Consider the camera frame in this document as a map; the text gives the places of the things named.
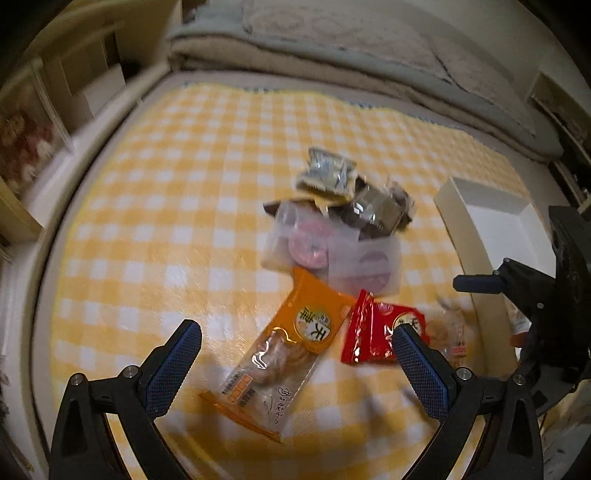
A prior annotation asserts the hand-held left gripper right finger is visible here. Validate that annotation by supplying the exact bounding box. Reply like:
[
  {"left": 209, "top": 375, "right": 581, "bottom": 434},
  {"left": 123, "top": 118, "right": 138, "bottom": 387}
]
[{"left": 392, "top": 323, "right": 543, "bottom": 480}]

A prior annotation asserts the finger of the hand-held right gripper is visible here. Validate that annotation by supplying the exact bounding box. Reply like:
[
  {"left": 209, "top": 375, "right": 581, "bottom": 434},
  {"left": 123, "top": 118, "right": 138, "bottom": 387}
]
[{"left": 453, "top": 273, "right": 502, "bottom": 295}]

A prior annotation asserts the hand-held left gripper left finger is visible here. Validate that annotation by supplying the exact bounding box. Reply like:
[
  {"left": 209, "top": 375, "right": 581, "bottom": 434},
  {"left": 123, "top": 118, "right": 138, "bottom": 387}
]
[{"left": 48, "top": 320, "right": 202, "bottom": 480}]

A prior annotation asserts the clear cracker packet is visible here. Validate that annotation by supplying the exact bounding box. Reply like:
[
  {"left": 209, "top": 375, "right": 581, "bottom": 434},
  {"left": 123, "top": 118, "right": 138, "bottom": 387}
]
[{"left": 427, "top": 298, "right": 474, "bottom": 367}]

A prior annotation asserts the white cardboard box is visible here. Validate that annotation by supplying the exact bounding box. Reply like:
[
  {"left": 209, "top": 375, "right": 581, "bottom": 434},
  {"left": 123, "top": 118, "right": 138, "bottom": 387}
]
[{"left": 433, "top": 176, "right": 542, "bottom": 324}]

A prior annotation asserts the orange snack packet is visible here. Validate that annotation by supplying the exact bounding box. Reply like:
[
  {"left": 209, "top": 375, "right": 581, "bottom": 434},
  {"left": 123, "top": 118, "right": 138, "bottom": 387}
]
[{"left": 198, "top": 267, "right": 355, "bottom": 445}]

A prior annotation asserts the translucent pink snack packet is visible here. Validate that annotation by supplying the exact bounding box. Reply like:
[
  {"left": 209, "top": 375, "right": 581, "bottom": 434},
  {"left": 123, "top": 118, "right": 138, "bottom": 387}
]
[
  {"left": 262, "top": 202, "right": 358, "bottom": 271},
  {"left": 325, "top": 234, "right": 402, "bottom": 295}
]

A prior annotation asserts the dark clear-wrapped snack packet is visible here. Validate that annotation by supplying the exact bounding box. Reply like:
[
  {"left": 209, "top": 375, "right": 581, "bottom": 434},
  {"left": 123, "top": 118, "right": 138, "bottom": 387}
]
[{"left": 348, "top": 184, "right": 408, "bottom": 237}]

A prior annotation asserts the red snack packet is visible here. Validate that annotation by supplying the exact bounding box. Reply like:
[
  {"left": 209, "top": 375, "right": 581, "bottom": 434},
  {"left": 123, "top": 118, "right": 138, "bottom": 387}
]
[{"left": 341, "top": 289, "right": 432, "bottom": 366}]

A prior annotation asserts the yellow checked blanket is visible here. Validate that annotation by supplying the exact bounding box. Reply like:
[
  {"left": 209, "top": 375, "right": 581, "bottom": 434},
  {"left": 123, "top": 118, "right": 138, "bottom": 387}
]
[{"left": 32, "top": 82, "right": 539, "bottom": 480}]

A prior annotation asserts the grey silver snack packet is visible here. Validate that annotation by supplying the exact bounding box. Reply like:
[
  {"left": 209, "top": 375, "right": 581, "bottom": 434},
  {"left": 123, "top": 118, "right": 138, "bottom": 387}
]
[{"left": 295, "top": 147, "right": 359, "bottom": 198}]

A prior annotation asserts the patterned beige pillow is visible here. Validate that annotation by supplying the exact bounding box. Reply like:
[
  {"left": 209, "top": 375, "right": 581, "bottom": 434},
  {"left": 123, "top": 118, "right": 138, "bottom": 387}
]
[
  {"left": 413, "top": 34, "right": 539, "bottom": 137},
  {"left": 242, "top": 0, "right": 419, "bottom": 51}
]

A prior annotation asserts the folded grey beige bedding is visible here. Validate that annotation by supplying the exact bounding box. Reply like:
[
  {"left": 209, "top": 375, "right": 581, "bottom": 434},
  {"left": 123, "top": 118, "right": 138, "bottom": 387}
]
[{"left": 182, "top": 0, "right": 561, "bottom": 155}]

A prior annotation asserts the wooden bedside shelf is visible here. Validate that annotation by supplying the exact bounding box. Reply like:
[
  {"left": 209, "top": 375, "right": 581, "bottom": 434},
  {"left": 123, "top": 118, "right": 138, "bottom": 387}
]
[{"left": 0, "top": 0, "right": 158, "bottom": 245}]

